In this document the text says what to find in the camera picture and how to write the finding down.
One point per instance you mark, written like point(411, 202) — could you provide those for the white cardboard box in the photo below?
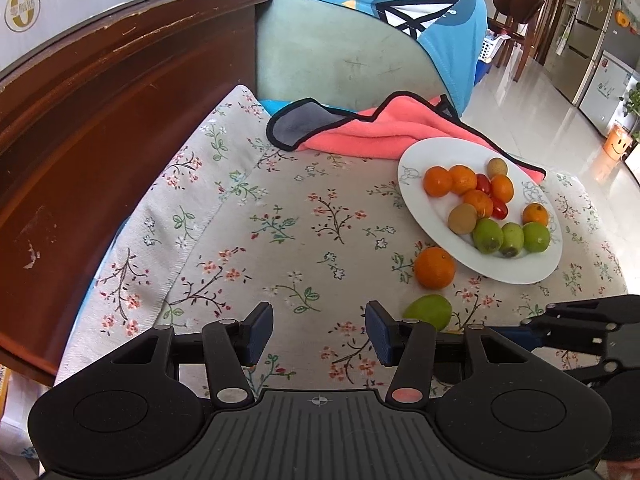
point(65, 5)

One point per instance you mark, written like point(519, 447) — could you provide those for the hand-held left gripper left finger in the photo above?
point(261, 334)

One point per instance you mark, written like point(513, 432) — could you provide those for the brown longan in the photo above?
point(462, 218)
point(497, 167)

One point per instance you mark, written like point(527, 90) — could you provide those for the green jujube with dark end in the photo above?
point(512, 239)

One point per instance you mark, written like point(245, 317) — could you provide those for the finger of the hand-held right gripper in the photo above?
point(575, 327)
point(602, 371)

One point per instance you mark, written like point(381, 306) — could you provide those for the red cherry tomato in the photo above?
point(499, 207)
point(483, 182)

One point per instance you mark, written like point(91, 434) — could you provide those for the orange smiley bin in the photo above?
point(617, 141)

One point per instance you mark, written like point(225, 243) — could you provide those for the green potted plant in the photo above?
point(633, 105)

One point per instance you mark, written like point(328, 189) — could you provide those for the silver refrigerator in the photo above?
point(585, 35)

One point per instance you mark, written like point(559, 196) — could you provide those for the blue sheet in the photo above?
point(270, 106)

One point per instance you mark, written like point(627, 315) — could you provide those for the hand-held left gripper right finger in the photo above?
point(380, 336)

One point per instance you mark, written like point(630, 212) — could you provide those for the blue printed cloth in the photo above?
point(450, 25)

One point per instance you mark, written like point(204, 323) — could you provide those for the white plastic basket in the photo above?
point(492, 49)

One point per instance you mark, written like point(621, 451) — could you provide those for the small white refrigerator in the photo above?
point(607, 90)

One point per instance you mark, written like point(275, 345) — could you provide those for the floral tablecloth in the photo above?
point(240, 230)

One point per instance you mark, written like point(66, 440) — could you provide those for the white flower-print plate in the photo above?
point(500, 265)

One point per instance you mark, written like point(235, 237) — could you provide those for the orange tangerine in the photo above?
point(437, 181)
point(501, 187)
point(536, 214)
point(478, 201)
point(435, 267)
point(462, 179)

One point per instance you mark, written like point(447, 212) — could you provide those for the brown wooden chair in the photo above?
point(517, 10)

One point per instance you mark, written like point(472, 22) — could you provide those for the pink towel with black trim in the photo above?
point(390, 127)

